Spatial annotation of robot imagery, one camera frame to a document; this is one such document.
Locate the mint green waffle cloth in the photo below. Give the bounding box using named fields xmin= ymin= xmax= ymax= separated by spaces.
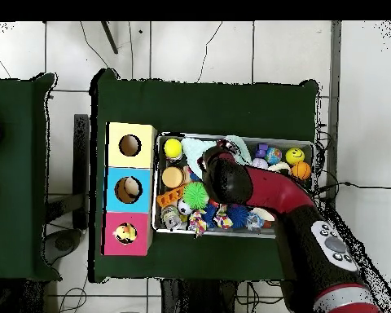
xmin=181 ymin=134 xmax=253 ymax=179

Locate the yellow plush duck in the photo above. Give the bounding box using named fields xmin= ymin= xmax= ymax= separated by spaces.
xmin=114 ymin=222 xmax=138 ymax=245

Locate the clear mesh bin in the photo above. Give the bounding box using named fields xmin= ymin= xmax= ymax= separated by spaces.
xmin=151 ymin=131 xmax=315 ymax=240

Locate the wooden box with three holes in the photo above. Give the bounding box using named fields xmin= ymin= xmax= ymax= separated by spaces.
xmin=100 ymin=121 xmax=158 ymax=257

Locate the dark green tablecloth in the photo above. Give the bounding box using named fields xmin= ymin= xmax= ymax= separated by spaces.
xmin=88 ymin=68 xmax=320 ymax=284
xmin=0 ymin=72 xmax=62 ymax=282

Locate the cream waffle cloth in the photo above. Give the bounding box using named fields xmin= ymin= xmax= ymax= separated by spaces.
xmin=252 ymin=161 xmax=292 ymax=223

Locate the yellow tennis ball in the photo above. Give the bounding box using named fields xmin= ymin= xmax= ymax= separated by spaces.
xmin=163 ymin=138 xmax=183 ymax=160

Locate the green spiky rubber ball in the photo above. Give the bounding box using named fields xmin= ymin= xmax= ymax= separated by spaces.
xmin=182 ymin=181 xmax=210 ymax=210

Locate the toy hamburger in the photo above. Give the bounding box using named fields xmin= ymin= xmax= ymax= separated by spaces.
xmin=161 ymin=166 xmax=186 ymax=189

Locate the yellow smiley ball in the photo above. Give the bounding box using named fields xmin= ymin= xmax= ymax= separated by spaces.
xmin=285 ymin=148 xmax=305 ymax=166

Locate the orange basketball toy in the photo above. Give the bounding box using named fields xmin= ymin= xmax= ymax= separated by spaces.
xmin=291 ymin=161 xmax=312 ymax=181

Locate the orange plastic toy block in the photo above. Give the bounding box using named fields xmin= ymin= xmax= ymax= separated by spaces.
xmin=156 ymin=185 xmax=187 ymax=209

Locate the crushed drink can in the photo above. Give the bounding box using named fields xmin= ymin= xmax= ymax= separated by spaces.
xmin=160 ymin=205 xmax=183 ymax=230

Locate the black upright panel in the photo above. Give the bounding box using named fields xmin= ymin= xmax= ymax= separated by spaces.
xmin=72 ymin=113 xmax=90 ymax=231

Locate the black rod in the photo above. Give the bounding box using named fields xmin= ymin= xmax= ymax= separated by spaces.
xmin=100 ymin=20 xmax=119 ymax=55

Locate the grey rounded stand base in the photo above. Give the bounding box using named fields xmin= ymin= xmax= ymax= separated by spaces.
xmin=43 ymin=227 xmax=83 ymax=266

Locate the black power cable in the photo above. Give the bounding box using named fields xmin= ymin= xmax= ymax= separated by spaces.
xmin=314 ymin=181 xmax=391 ymax=196

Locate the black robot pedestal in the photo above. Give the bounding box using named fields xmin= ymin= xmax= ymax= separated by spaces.
xmin=160 ymin=278 xmax=239 ymax=313

